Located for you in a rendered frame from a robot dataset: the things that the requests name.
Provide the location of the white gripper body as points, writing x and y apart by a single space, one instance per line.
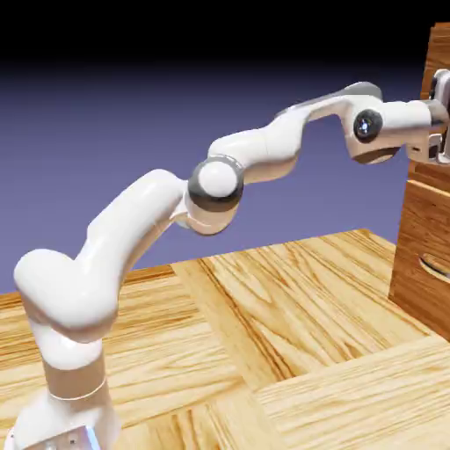
443 84

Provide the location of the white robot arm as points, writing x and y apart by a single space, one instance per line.
105 246

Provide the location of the wooden drawer front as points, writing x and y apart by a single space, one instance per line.
415 228
439 49

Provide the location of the wooden cabinet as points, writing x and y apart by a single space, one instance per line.
425 173

